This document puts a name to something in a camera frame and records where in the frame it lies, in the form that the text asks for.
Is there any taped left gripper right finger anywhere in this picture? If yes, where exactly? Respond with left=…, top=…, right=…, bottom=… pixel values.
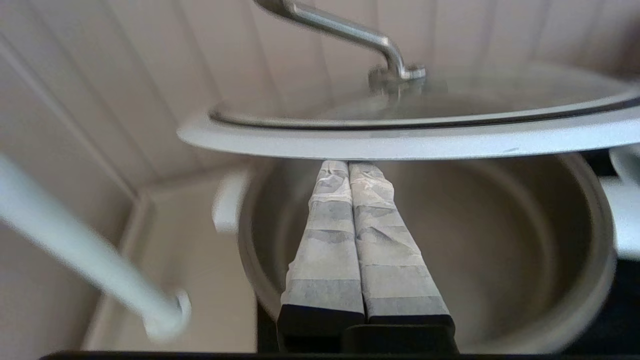
left=348, top=161, right=456, bottom=332

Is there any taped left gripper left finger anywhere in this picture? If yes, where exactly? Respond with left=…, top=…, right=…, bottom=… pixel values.
left=277, top=160, right=368, bottom=351

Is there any glass lid with white rim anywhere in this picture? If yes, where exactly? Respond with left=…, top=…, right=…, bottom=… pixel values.
left=176, top=0, right=640, bottom=162

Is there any white cooking pot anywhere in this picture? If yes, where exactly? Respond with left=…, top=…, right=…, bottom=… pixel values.
left=212, top=150, right=618, bottom=355
left=597, top=145, right=640, bottom=261

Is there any black glass induction cooktop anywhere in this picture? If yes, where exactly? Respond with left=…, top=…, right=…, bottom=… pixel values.
left=256, top=150, right=640, bottom=355

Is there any white round pole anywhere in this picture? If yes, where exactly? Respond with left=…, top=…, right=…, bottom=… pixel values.
left=0, top=155, right=192, bottom=341

